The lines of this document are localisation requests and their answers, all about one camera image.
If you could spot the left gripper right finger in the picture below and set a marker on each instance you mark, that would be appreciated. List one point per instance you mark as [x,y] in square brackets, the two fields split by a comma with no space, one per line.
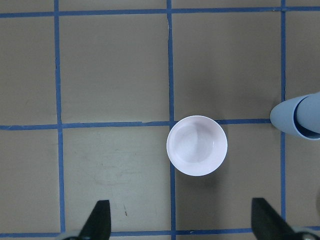
[267,224]

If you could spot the blue cup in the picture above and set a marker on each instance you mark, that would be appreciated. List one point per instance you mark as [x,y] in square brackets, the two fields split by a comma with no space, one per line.
[284,117]
[308,113]

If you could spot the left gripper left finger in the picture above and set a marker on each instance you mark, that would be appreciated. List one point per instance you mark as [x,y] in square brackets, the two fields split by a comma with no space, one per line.
[96,227]

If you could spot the pink bowl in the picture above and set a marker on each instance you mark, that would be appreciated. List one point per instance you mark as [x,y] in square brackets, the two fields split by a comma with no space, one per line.
[197,145]

